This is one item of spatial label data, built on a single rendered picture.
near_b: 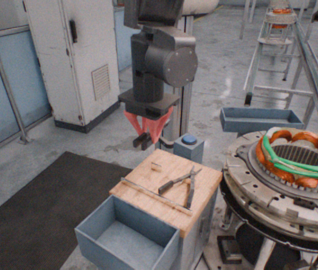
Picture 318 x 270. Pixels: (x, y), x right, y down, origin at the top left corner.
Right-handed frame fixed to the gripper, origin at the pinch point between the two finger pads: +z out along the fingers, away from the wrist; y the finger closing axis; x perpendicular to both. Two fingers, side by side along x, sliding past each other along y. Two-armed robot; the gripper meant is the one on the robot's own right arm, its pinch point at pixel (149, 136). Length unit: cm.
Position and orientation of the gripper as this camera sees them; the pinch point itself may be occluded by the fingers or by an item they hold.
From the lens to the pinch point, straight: 51.5
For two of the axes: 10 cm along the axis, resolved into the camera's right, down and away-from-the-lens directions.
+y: 8.5, 3.0, -4.3
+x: 5.3, -4.8, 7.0
